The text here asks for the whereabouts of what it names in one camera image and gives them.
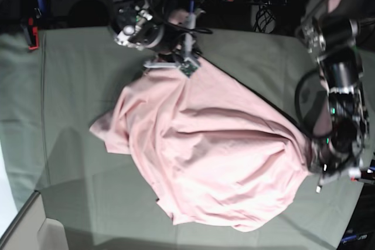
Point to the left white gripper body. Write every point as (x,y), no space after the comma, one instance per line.
(328,177)

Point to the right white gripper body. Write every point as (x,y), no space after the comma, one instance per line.
(177,49)

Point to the pink t-shirt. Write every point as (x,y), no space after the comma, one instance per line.
(213,151)

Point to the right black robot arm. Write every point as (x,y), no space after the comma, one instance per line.
(139,24)

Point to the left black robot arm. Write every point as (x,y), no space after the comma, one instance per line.
(329,31)

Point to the right red black clamp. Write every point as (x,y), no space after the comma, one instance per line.
(365,176)

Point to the red black clamp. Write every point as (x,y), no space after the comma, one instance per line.
(365,176)
(32,11)
(191,19)

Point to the middle red black clamp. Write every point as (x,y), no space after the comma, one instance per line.
(191,19)

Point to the left red black clamp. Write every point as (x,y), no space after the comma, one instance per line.
(32,11)

